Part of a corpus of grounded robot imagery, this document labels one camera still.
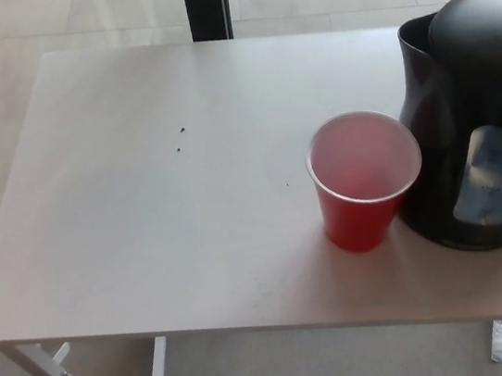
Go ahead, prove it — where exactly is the black electric kettle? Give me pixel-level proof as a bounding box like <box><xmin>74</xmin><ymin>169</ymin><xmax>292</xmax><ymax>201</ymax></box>
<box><xmin>368</xmin><ymin>0</ymin><xmax>502</xmax><ymax>264</ymax></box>

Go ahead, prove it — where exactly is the red plastic cup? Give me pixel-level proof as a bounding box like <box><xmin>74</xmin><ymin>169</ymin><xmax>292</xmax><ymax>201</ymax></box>
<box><xmin>299</xmin><ymin>103</ymin><xmax>434</xmax><ymax>259</ymax></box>

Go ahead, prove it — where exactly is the black vertical post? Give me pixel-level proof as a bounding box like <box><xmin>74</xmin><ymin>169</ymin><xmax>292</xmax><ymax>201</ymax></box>
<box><xmin>182</xmin><ymin>0</ymin><xmax>236</xmax><ymax>46</ymax></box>

